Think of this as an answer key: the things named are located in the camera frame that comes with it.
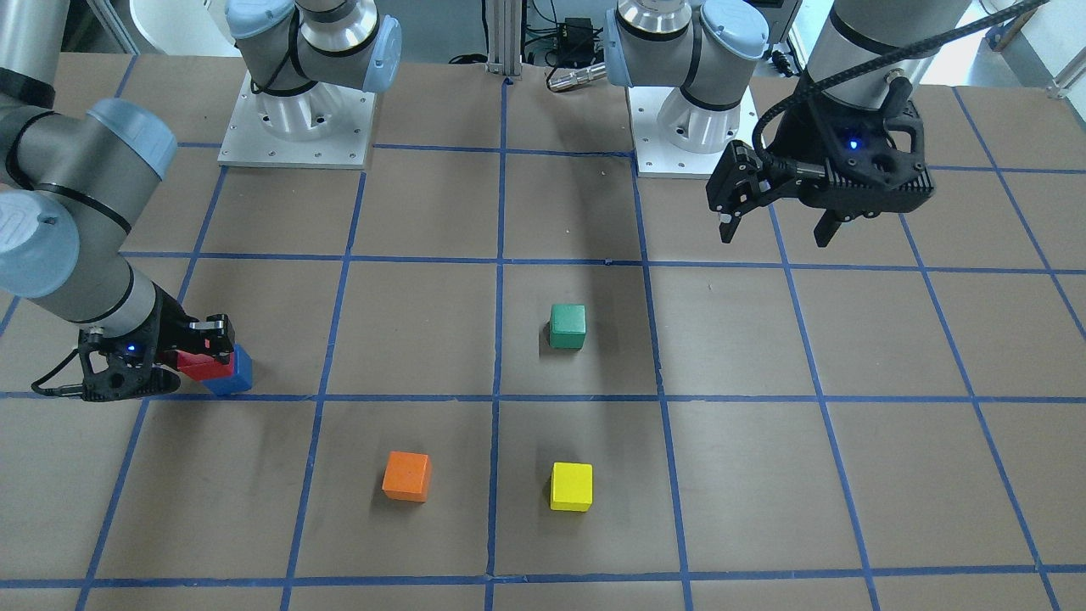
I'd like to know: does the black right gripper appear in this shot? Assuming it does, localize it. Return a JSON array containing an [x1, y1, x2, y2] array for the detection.
[[144, 289, 233, 371]]

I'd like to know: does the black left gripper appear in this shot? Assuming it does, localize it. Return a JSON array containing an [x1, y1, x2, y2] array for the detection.
[[706, 140, 849, 249]]

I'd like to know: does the red wooden block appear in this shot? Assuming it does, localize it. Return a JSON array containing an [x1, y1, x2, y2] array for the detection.
[[176, 351, 233, 382]]

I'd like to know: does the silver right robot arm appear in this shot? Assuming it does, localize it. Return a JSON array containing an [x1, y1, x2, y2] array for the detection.
[[3, 1, 403, 372]]

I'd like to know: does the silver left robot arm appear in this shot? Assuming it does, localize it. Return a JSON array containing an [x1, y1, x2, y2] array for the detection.
[[218, 1, 967, 247]]

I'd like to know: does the blue wooden block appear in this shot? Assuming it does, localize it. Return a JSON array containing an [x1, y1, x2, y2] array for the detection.
[[201, 344, 255, 397]]

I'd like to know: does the green wooden block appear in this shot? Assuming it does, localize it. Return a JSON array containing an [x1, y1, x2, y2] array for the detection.
[[548, 303, 588, 351]]

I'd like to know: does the orange wooden block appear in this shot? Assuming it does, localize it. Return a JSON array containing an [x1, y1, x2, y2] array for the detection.
[[381, 450, 432, 502]]

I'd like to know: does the yellow wooden block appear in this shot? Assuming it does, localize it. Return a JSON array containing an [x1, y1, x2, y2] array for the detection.
[[548, 462, 594, 512]]

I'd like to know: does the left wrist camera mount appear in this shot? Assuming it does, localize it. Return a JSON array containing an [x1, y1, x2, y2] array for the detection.
[[768, 75, 935, 216]]

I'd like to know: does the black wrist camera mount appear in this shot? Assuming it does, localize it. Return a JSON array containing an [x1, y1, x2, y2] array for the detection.
[[77, 328, 180, 402]]

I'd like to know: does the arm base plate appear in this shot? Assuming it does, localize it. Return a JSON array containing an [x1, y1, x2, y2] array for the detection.
[[627, 87, 758, 179], [217, 75, 379, 171]]

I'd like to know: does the aluminium frame post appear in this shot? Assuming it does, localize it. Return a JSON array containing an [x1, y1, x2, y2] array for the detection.
[[482, 0, 525, 81]]

